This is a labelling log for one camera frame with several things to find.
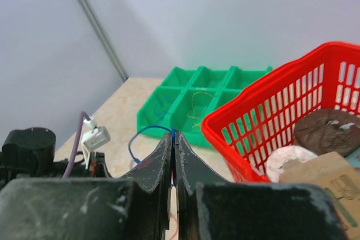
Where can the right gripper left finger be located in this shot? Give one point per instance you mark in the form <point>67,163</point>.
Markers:
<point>134,206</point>

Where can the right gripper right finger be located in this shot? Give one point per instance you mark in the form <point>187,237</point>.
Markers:
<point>210,207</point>

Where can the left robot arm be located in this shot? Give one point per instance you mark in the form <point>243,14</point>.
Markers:
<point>31,152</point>

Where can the red plastic basket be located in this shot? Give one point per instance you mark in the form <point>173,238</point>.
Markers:
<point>262,117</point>

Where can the green six-compartment tray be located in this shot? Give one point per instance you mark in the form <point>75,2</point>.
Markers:
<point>185,97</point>

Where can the brown cardboard box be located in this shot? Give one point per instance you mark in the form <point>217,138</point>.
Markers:
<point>338,179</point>

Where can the brown round pouch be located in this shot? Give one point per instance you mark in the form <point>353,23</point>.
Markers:
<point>328,130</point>

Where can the left aluminium frame post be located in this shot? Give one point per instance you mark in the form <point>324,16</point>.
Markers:
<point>104,38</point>

